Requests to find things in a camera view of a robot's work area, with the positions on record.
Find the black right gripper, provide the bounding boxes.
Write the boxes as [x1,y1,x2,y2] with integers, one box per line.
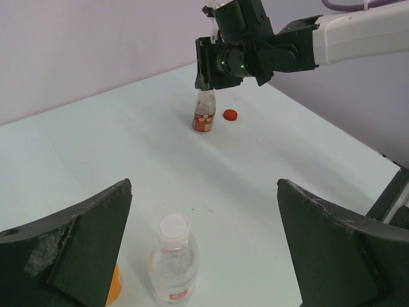
[194,29,255,90]

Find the orange juice bottle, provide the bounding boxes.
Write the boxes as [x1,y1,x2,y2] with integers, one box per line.
[105,263,123,306]

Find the red label clear bottle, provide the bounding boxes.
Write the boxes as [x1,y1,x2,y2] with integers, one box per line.
[192,90,216,133]

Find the clear water bottle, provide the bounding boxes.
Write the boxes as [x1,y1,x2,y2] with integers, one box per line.
[148,212,200,306]

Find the red bottle cap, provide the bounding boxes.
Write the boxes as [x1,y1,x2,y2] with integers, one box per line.
[223,109,238,122]

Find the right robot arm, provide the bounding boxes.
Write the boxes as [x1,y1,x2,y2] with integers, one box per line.
[195,1,408,91]

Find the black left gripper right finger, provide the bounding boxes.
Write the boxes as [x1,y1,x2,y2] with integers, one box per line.
[277,179,408,306]

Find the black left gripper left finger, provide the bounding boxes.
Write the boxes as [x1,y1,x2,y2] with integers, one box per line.
[1,178,132,306]

